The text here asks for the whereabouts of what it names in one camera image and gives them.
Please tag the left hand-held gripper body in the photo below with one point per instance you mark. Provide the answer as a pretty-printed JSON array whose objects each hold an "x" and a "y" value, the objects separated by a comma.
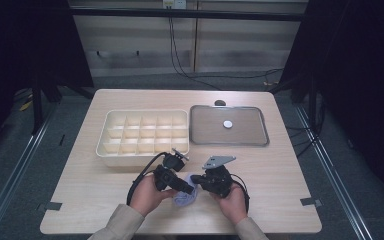
[{"x": 165, "y": 176}]

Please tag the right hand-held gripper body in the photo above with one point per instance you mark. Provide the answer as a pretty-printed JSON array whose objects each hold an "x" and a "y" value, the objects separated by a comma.
[{"x": 218, "y": 181}]

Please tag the lavender sock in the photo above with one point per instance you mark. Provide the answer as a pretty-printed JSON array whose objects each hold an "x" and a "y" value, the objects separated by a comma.
[{"x": 185, "y": 200}]

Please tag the cream divided storage box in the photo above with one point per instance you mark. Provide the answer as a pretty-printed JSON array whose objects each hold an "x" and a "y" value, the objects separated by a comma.
[{"x": 113, "y": 156}]

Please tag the person's left hand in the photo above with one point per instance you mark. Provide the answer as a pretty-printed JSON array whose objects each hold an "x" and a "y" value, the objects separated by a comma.
[{"x": 146, "y": 195}]

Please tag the person's right hand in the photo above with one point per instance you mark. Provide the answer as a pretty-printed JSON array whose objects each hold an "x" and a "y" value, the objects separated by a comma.
[{"x": 235, "y": 205}]

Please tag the metal tray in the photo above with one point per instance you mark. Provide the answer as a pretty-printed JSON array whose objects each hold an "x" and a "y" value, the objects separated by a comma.
[{"x": 206, "y": 130}]

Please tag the small white round disc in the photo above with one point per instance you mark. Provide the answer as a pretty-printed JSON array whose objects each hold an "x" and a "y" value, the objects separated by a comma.
[{"x": 227, "y": 124}]

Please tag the dark round table grommet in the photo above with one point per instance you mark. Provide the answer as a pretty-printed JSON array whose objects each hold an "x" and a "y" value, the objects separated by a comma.
[{"x": 219, "y": 102}]

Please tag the small black floor item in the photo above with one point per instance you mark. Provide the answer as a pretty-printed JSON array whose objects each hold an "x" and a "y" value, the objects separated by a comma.
[{"x": 62, "y": 140}]

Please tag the black metal stand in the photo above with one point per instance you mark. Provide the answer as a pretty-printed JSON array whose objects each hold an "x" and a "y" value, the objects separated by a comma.
[{"x": 37, "y": 106}]

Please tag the small yellow item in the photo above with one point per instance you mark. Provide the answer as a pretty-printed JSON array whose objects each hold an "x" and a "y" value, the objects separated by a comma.
[{"x": 25, "y": 106}]

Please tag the black horizontal bar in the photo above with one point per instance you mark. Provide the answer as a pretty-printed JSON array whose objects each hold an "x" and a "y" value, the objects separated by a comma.
[{"x": 180, "y": 14}]

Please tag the black curtain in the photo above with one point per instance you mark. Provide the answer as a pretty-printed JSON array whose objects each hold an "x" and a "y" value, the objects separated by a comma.
[
  {"x": 23, "y": 43},
  {"x": 363, "y": 83}
]

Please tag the aluminium floor rail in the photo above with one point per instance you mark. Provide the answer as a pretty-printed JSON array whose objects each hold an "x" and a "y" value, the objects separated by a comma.
[
  {"x": 333, "y": 180},
  {"x": 16, "y": 176}
]

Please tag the white wall power outlet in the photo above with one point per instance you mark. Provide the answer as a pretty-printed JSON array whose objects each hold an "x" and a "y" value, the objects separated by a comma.
[{"x": 175, "y": 4}]

